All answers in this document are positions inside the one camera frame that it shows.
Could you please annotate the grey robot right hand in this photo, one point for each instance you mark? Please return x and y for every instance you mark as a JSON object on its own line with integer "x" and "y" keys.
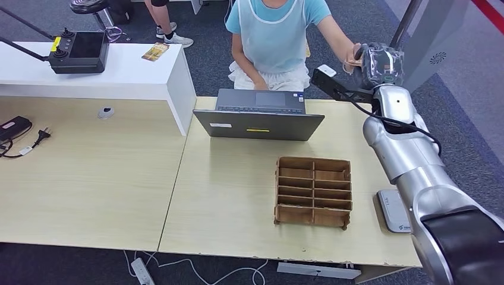
{"x": 380, "y": 67}

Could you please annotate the person's left hand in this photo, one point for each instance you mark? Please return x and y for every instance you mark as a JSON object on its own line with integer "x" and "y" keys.
{"x": 349, "y": 53}

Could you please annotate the person's right hand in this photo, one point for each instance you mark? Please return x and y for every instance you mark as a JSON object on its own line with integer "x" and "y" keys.
{"x": 259, "y": 84}

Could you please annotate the person's left forearm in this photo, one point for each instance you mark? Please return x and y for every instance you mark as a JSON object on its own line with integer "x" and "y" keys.
{"x": 334, "y": 35}

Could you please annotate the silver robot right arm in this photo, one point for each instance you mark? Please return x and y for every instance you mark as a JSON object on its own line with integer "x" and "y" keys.
{"x": 417, "y": 169}

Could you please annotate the person's right forearm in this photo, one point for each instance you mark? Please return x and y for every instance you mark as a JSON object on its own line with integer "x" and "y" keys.
{"x": 245, "y": 63}

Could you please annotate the seated person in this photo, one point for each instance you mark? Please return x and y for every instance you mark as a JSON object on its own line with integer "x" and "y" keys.
{"x": 275, "y": 39}

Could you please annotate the patterned tan card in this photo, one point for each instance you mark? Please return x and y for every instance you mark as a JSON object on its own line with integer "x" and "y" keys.
{"x": 155, "y": 52}

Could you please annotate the standing person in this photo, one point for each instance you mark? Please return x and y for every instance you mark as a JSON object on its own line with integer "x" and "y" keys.
{"x": 161, "y": 17}

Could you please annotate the wooden slotted card box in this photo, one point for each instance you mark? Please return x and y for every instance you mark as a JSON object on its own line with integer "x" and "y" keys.
{"x": 299, "y": 214}

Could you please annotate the grey card reader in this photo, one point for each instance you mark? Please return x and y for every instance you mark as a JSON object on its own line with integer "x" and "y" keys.
{"x": 393, "y": 212}

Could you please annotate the grey laptop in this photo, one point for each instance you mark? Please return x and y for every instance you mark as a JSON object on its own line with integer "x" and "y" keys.
{"x": 260, "y": 126}

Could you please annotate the red barrier belt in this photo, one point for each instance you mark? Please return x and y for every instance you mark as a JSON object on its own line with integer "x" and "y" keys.
{"x": 490, "y": 12}

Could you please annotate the white raised counter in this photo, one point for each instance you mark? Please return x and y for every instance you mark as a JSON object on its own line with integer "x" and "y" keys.
{"x": 126, "y": 74}

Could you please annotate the black bag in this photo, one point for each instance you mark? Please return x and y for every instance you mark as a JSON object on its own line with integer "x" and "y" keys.
{"x": 118, "y": 10}

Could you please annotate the black joystick controller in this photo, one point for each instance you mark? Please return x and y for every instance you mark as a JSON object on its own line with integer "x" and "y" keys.
{"x": 78, "y": 53}

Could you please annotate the black round stool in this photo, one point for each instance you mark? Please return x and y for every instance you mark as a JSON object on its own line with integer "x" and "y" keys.
{"x": 86, "y": 6}

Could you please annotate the white power strip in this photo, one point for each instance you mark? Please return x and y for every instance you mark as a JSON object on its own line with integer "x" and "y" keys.
{"x": 141, "y": 272}

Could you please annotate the black power plug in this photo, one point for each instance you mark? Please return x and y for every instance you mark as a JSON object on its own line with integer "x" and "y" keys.
{"x": 42, "y": 135}

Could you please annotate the black thin rod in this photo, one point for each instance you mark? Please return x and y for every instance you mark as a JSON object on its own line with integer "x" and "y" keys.
{"x": 27, "y": 23}
{"x": 23, "y": 49}

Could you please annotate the black power adapter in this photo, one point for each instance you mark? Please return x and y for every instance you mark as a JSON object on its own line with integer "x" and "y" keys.
{"x": 13, "y": 128}

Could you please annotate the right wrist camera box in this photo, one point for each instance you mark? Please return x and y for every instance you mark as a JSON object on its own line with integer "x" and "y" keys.
{"x": 327, "y": 80}

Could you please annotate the chrome stanchion post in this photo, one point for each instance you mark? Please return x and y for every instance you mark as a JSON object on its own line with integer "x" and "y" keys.
{"x": 405, "y": 19}

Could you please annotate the white under-desk bracket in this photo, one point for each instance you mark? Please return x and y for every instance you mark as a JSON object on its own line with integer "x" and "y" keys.
{"x": 315, "y": 270}

